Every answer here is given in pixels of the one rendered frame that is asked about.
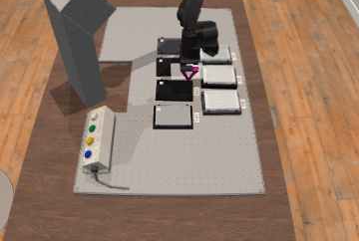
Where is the beige button panel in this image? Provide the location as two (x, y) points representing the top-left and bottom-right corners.
(82, 106), (130, 190)

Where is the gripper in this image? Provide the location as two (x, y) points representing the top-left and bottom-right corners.
(179, 43), (198, 80)

